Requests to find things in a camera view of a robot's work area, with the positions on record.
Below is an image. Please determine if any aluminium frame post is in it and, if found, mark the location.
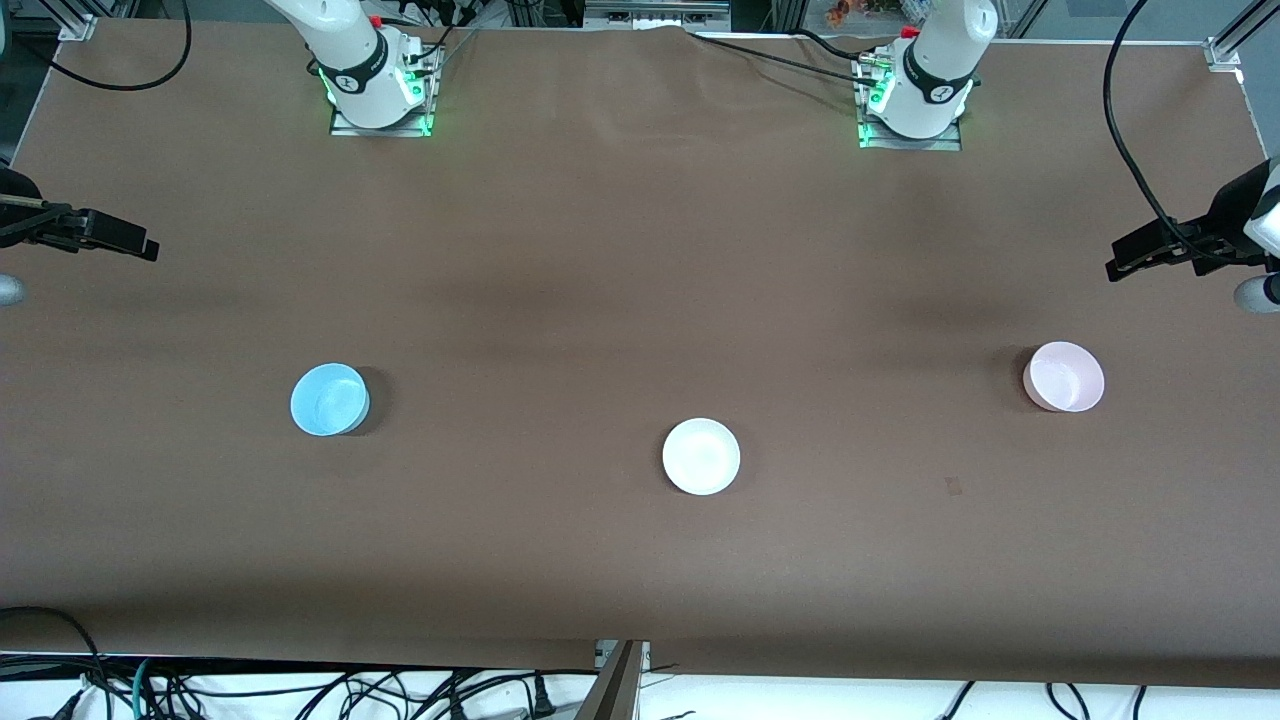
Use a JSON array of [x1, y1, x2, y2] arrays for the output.
[[575, 640, 651, 720]]

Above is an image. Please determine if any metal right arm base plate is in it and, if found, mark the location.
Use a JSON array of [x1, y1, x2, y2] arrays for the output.
[[329, 38, 443, 139]]

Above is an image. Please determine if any pink bowl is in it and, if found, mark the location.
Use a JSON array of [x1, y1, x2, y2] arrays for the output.
[[1022, 341, 1106, 413]]

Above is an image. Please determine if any aluminium frame corner bracket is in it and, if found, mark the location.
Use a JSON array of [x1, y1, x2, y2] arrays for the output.
[[1205, 0, 1280, 73], [55, 0, 103, 42]]

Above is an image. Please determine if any white bowl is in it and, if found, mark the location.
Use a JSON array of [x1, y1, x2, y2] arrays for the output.
[[662, 418, 742, 496]]

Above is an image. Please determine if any blue bowl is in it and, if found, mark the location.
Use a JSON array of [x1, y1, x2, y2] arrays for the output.
[[290, 362, 371, 438]]

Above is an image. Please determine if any brown table cover sheet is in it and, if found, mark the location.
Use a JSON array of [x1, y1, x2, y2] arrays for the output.
[[0, 15, 1280, 689]]

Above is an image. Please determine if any grey power strip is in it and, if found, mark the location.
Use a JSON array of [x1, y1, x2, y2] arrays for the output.
[[584, 0, 732, 32]]

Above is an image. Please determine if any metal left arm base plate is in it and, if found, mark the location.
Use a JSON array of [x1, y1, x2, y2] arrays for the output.
[[855, 50, 964, 153]]

